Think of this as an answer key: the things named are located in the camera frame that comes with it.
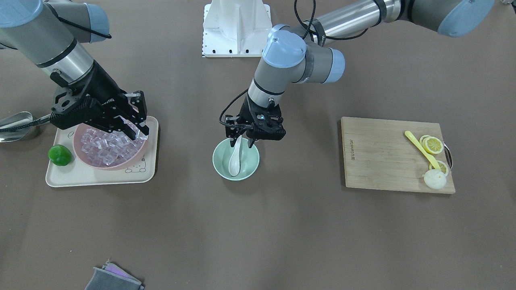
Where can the yellow plastic spoon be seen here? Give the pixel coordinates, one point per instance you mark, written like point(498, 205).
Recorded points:
point(410, 136)

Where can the bamboo cutting board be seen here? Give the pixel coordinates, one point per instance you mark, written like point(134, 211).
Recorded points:
point(377, 155)

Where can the grey folded cloth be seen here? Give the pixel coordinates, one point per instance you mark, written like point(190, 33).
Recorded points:
point(112, 277)

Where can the mint green bowl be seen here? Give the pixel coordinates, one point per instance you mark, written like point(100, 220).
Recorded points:
point(249, 159)

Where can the pink bowl of ice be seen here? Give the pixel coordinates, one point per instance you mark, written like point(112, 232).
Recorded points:
point(108, 151)

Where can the metal ice scoop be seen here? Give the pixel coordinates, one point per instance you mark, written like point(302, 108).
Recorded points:
point(21, 126)

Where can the white ceramic spoon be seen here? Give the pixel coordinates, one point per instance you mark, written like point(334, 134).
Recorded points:
point(234, 163)

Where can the lemon slice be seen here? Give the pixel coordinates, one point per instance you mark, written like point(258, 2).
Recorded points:
point(431, 145)
point(444, 167)

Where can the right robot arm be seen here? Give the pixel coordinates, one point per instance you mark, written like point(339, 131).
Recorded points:
point(51, 35)

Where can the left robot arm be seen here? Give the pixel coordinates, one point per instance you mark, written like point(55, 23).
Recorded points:
point(298, 55)

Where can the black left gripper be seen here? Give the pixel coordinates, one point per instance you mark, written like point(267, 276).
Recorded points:
point(246, 111)

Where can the green lime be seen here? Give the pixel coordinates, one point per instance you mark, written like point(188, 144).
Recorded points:
point(60, 155)

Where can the white onion slice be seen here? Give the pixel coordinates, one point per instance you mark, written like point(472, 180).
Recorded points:
point(435, 179)

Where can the beige serving tray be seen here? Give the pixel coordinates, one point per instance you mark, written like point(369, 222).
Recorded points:
point(77, 173)

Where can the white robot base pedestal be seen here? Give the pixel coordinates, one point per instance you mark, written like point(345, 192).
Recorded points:
point(235, 28)

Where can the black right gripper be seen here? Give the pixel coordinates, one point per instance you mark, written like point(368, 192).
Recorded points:
point(104, 91)

